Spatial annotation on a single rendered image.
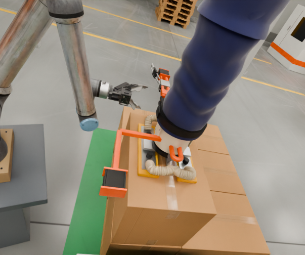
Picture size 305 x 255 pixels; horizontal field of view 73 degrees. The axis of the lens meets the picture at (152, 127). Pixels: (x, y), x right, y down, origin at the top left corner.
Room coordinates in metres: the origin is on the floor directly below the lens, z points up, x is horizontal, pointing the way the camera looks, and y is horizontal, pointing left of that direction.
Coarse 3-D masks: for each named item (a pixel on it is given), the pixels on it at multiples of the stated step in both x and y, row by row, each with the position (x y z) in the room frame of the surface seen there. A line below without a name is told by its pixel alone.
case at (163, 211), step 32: (128, 128) 0.89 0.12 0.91; (128, 160) 0.64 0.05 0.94; (160, 160) 0.71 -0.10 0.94; (192, 160) 0.80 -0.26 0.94; (128, 192) 0.48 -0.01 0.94; (160, 192) 0.54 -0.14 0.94; (192, 192) 0.60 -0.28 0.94; (128, 224) 0.43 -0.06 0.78; (160, 224) 0.48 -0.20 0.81; (192, 224) 0.52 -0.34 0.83
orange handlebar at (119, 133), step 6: (162, 90) 1.12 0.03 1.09; (168, 90) 1.15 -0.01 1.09; (120, 132) 0.65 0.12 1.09; (126, 132) 0.66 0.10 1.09; (132, 132) 0.67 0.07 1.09; (138, 132) 0.69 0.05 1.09; (120, 138) 0.61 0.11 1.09; (144, 138) 0.68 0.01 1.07; (150, 138) 0.69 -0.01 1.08; (156, 138) 0.70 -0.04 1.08; (120, 144) 0.58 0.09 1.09; (114, 150) 0.55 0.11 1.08; (174, 150) 0.67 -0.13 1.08; (180, 150) 0.68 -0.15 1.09; (114, 156) 0.51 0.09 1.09; (174, 156) 0.63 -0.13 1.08; (180, 156) 0.65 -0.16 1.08; (114, 162) 0.48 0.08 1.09
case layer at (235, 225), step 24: (120, 120) 1.52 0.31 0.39; (216, 144) 1.54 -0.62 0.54; (216, 168) 1.24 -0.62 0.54; (216, 192) 1.00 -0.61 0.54; (240, 192) 1.09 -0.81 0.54; (216, 216) 0.81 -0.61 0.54; (240, 216) 0.88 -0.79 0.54; (192, 240) 0.60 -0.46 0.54; (216, 240) 0.65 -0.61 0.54; (240, 240) 0.71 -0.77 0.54; (264, 240) 0.77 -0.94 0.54
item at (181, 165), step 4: (184, 156) 0.78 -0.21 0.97; (184, 160) 0.73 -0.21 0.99; (188, 160) 0.74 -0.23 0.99; (180, 164) 0.71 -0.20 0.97; (184, 164) 0.72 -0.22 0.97; (188, 164) 0.73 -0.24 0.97; (192, 164) 0.75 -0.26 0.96; (176, 176) 0.65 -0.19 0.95; (180, 180) 0.63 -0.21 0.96; (184, 180) 0.64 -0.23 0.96; (188, 180) 0.64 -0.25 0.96; (192, 180) 0.65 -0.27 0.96; (196, 180) 0.66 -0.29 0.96
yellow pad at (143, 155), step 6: (138, 126) 0.87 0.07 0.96; (144, 132) 0.84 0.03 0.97; (150, 132) 0.83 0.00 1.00; (138, 138) 0.78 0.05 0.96; (138, 144) 0.74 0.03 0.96; (138, 150) 0.70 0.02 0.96; (144, 150) 0.71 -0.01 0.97; (138, 156) 0.67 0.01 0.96; (144, 156) 0.67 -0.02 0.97; (150, 156) 0.67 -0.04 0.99; (156, 156) 0.71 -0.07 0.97; (138, 162) 0.63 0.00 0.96; (144, 162) 0.64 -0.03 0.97; (156, 162) 0.67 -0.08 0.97; (138, 168) 0.60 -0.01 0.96; (144, 168) 0.61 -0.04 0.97; (138, 174) 0.57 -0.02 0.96; (144, 174) 0.58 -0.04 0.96; (150, 174) 0.59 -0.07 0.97
